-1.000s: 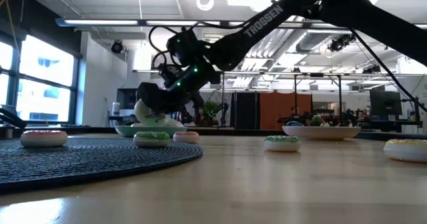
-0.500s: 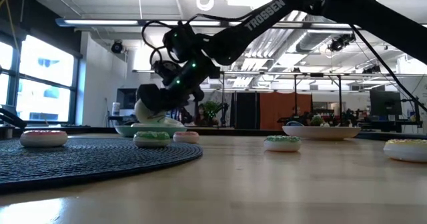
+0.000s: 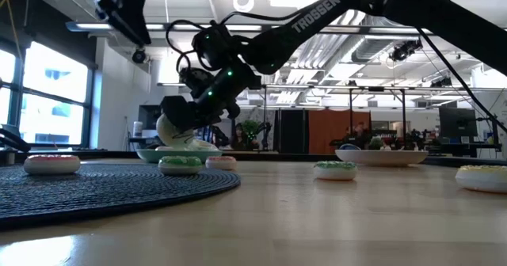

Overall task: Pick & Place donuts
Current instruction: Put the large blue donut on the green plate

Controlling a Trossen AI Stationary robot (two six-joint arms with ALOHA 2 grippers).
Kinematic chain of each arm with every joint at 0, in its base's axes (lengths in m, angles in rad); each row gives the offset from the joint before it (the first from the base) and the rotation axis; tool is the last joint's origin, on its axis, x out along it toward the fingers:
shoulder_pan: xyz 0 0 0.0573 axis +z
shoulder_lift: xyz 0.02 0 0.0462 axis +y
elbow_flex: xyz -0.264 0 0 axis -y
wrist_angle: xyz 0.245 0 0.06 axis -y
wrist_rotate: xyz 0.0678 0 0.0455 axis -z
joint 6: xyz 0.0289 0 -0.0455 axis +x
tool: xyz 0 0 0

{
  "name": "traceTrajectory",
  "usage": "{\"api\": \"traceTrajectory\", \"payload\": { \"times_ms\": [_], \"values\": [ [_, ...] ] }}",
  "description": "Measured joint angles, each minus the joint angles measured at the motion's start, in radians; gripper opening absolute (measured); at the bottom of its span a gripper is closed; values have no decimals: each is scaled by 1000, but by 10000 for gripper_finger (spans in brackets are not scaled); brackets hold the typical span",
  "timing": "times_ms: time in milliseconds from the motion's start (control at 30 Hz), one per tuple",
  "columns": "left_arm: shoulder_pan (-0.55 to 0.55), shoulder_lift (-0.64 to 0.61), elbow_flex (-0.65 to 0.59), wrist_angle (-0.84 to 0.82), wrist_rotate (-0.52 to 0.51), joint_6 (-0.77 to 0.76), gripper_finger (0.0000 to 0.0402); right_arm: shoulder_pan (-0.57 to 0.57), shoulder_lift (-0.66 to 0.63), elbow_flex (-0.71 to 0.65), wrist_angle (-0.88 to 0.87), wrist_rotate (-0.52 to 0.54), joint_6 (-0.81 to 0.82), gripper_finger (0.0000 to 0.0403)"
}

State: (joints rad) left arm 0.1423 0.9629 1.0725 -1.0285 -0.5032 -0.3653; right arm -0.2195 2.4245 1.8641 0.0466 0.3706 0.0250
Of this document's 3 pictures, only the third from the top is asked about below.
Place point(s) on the black table edge frame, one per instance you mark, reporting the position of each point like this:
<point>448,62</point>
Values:
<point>277,156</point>

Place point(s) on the green leafy plant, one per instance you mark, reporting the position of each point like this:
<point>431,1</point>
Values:
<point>250,127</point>

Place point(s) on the person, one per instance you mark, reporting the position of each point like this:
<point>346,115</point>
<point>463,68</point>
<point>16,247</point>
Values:
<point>239,139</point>
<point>358,135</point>

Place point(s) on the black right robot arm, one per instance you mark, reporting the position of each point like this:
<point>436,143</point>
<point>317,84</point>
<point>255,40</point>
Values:
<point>317,16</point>

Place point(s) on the black slanted bar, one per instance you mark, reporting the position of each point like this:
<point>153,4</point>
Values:
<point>14,141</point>

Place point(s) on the white round toy item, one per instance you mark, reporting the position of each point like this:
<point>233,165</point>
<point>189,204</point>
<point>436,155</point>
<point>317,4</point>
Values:
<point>170,136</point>

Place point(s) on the light green bowl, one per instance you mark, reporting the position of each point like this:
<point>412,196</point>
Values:
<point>148,155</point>

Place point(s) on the blue frosted donut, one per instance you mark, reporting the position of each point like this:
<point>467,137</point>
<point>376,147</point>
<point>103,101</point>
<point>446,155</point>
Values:
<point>350,145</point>

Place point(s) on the dark office desk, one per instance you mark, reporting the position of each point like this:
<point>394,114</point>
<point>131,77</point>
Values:
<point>463,149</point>

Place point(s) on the round black wall camera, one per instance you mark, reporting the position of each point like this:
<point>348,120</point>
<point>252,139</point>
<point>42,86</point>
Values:
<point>139,55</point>

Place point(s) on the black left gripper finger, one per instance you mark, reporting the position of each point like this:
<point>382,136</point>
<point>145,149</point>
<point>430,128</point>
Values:
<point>130,24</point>

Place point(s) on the black round woven placemat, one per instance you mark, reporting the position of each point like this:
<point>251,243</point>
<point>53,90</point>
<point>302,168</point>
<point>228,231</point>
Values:
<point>99,194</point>

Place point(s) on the large glass window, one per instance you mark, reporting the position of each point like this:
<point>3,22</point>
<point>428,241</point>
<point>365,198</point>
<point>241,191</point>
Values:
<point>53,99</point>

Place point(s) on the white shallow bowl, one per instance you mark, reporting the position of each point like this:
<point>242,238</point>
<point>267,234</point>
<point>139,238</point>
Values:
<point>380,158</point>

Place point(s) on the black computer monitor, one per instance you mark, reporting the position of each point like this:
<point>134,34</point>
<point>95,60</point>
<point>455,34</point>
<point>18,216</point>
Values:
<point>149,117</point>
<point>457,121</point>

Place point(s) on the black cabinet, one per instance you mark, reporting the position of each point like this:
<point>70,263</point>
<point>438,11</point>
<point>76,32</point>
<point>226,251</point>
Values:
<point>292,131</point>

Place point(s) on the black metal stand frame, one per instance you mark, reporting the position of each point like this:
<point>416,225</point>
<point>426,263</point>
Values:
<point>403,111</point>

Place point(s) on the black ceiling camera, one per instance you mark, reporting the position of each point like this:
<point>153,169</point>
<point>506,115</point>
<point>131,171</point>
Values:
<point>404,51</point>

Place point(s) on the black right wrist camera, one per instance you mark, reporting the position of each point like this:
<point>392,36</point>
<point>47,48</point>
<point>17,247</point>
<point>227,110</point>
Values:
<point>196,80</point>

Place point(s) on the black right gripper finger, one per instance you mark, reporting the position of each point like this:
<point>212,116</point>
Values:
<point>178,111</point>

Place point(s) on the small pink frosted donut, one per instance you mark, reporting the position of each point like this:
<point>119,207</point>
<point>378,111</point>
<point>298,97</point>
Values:
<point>221,164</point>
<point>51,166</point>

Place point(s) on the orange partition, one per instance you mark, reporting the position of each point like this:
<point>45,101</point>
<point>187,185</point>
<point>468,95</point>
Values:
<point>332,131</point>

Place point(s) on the long ceiling strip light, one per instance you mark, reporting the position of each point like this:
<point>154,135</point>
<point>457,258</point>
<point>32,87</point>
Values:
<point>87,26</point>

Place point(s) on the white cylinder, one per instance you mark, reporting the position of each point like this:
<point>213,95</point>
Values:
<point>138,129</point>

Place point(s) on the large yellow frosted donut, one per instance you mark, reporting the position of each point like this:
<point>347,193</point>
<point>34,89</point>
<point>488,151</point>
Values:
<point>481,181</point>

